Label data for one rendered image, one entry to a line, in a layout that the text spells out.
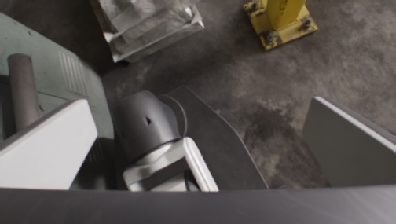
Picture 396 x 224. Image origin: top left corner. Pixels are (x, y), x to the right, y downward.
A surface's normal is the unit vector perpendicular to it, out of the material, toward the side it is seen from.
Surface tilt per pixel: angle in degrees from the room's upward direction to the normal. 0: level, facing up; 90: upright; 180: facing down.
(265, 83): 0
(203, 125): 0
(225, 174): 0
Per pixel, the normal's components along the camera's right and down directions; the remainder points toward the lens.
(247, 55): -0.17, -0.14
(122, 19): 0.29, 0.71
